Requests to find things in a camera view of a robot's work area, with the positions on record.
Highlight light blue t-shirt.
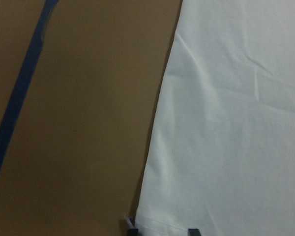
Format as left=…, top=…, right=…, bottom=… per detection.
left=135, top=0, right=295, bottom=236

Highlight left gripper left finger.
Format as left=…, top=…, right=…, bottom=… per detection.
left=124, top=215, right=139, bottom=236

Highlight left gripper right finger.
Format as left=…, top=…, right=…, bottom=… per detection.
left=188, top=228, right=201, bottom=236

